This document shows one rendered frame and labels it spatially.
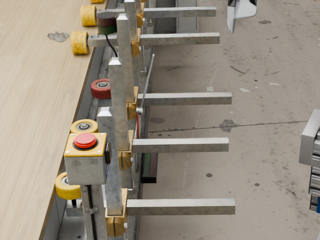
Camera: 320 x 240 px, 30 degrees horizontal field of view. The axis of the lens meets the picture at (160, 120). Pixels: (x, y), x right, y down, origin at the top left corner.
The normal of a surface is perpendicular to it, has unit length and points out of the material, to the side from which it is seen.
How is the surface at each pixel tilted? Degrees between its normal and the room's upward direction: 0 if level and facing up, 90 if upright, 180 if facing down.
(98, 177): 90
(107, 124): 90
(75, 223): 0
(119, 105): 90
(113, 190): 90
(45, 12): 0
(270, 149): 0
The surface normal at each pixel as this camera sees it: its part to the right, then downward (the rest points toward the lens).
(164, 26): -0.03, 0.53
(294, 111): -0.04, -0.85
